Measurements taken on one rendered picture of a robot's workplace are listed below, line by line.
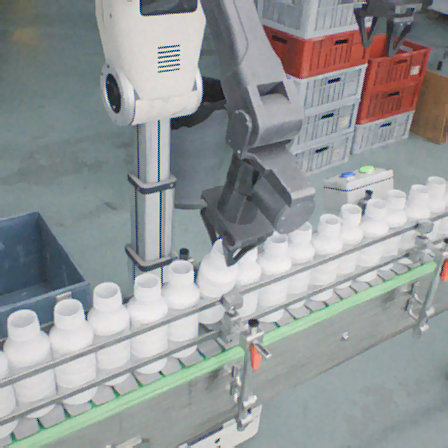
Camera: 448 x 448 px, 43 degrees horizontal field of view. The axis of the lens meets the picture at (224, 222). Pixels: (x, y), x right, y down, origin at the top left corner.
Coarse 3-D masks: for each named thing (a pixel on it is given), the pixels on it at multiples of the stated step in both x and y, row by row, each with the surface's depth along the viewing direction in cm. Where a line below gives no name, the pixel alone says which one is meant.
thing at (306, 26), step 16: (272, 0) 313; (288, 0) 336; (304, 0) 296; (320, 0) 297; (336, 0) 306; (352, 0) 342; (272, 16) 317; (288, 16) 308; (304, 16) 299; (320, 16) 303; (336, 16) 311; (352, 16) 320; (288, 32) 311; (304, 32) 302; (320, 32) 308; (336, 32) 317
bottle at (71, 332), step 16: (64, 304) 78; (80, 304) 78; (64, 320) 76; (80, 320) 77; (64, 336) 77; (80, 336) 78; (64, 352) 77; (64, 368) 79; (80, 368) 80; (64, 384) 81; (80, 384) 81; (64, 400) 83; (80, 400) 83
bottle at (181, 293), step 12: (180, 264) 88; (168, 276) 87; (180, 276) 85; (192, 276) 86; (168, 288) 87; (180, 288) 86; (192, 288) 87; (168, 300) 86; (180, 300) 86; (192, 300) 87; (168, 312) 87; (180, 324) 88; (192, 324) 89; (168, 336) 90; (180, 336) 90; (192, 336) 91; (168, 348) 92; (192, 348) 92
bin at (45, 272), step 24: (24, 216) 135; (0, 240) 134; (24, 240) 138; (48, 240) 134; (0, 264) 137; (24, 264) 141; (48, 264) 141; (72, 264) 121; (0, 288) 141; (24, 288) 145; (48, 288) 145; (72, 288) 113; (0, 312) 107; (48, 312) 113; (0, 336) 110; (48, 336) 117
